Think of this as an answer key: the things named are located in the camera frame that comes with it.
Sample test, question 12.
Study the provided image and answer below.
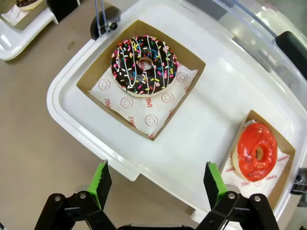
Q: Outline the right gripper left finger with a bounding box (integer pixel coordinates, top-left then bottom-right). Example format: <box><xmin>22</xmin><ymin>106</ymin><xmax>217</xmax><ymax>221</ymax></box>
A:
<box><xmin>35</xmin><ymin>161</ymin><xmax>118</xmax><ymax>230</ymax></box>

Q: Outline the black lid hinge knob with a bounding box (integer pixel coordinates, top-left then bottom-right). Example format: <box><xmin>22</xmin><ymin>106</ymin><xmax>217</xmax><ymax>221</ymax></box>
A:
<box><xmin>290</xmin><ymin>167</ymin><xmax>307</xmax><ymax>195</ymax></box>
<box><xmin>90</xmin><ymin>6</ymin><xmax>120</xmax><ymax>40</ymax></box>

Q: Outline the chocolate donut in paper tray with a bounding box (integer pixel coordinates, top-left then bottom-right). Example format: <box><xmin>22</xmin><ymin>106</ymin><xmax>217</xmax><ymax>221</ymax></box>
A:
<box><xmin>0</xmin><ymin>0</ymin><xmax>48</xmax><ymax>31</ymax></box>

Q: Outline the red glazed donut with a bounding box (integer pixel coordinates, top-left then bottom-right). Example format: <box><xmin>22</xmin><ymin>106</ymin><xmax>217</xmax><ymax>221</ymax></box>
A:
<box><xmin>219</xmin><ymin>109</ymin><xmax>296</xmax><ymax>211</ymax></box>
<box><xmin>231</xmin><ymin>122</ymin><xmax>278</xmax><ymax>182</ymax></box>

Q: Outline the white plastic display tray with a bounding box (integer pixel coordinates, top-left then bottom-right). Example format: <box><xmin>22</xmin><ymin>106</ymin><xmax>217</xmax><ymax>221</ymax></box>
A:
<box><xmin>0</xmin><ymin>0</ymin><xmax>59</xmax><ymax>61</ymax></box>
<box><xmin>47</xmin><ymin>0</ymin><xmax>307</xmax><ymax>223</ymax></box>

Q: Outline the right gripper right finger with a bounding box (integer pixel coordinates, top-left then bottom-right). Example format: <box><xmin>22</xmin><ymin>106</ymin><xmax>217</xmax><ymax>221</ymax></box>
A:
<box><xmin>195</xmin><ymin>161</ymin><xmax>280</xmax><ymax>230</ymax></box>

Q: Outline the chocolate donut with nut crumbs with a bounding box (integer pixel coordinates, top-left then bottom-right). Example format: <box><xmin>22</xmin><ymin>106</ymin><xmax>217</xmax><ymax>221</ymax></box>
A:
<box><xmin>15</xmin><ymin>0</ymin><xmax>45</xmax><ymax>12</ymax></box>

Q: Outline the sprinkled chocolate donut in tray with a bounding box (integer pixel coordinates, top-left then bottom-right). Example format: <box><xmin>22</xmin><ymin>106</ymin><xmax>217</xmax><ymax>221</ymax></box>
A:
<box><xmin>76</xmin><ymin>20</ymin><xmax>206</xmax><ymax>141</ymax></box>

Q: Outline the chocolate donut with rainbow sprinkles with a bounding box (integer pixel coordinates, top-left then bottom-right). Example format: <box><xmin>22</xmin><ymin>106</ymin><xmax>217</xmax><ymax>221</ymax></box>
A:
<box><xmin>110</xmin><ymin>35</ymin><xmax>178</xmax><ymax>98</ymax></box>

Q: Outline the white smiley paper liner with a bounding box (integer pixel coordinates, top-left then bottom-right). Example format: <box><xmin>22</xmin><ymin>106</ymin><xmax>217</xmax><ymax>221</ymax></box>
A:
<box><xmin>222</xmin><ymin>119</ymin><xmax>291</xmax><ymax>199</ymax></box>
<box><xmin>87</xmin><ymin>64</ymin><xmax>199</xmax><ymax>141</ymax></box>
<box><xmin>7</xmin><ymin>4</ymin><xmax>27</xmax><ymax>26</ymax></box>

